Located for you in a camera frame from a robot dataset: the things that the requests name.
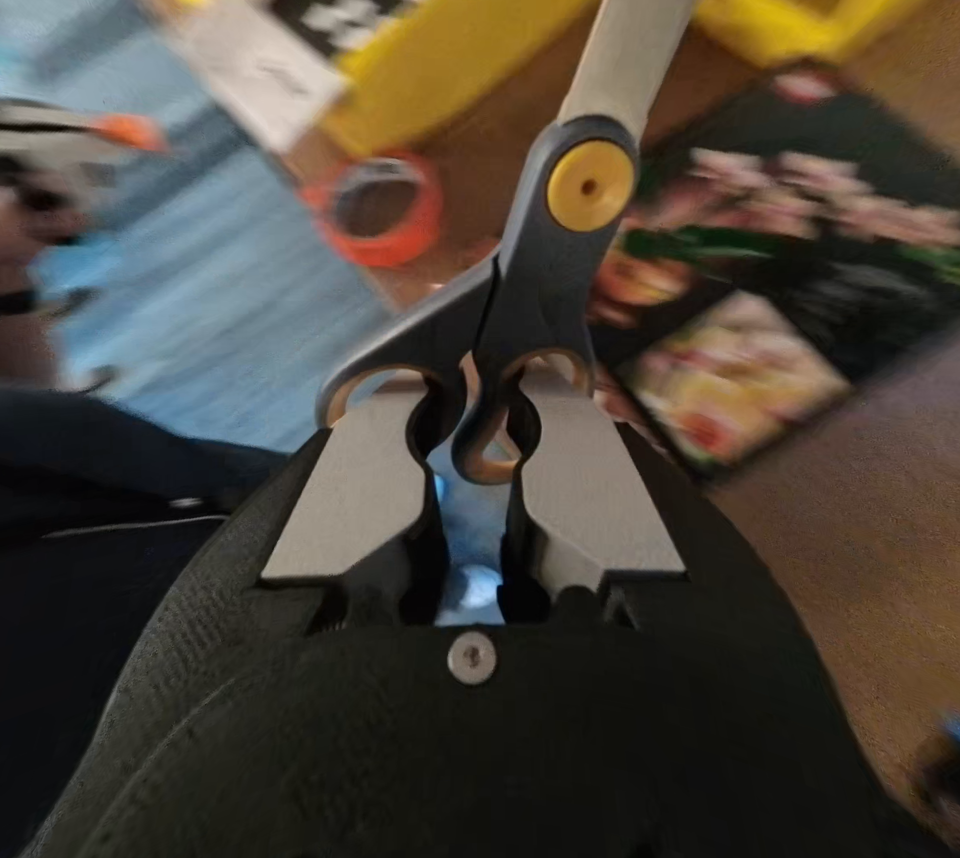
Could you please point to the person's left hand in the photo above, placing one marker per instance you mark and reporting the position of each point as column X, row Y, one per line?
column 22, row 266

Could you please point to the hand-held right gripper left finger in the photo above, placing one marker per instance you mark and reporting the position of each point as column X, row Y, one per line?
column 352, row 498

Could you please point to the grey yellow scissors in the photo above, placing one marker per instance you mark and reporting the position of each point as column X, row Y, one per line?
column 540, row 258

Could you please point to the black orchid picture box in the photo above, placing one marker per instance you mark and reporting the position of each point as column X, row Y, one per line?
column 825, row 288

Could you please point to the orange tape roll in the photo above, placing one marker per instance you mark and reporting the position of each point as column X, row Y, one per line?
column 390, row 252

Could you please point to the white paper tag black pattern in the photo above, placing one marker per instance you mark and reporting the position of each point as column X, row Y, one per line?
column 247, row 63

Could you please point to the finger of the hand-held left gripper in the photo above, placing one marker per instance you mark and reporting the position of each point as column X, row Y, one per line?
column 37, row 127

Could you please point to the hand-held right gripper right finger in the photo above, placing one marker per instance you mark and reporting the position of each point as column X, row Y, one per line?
column 592, row 498

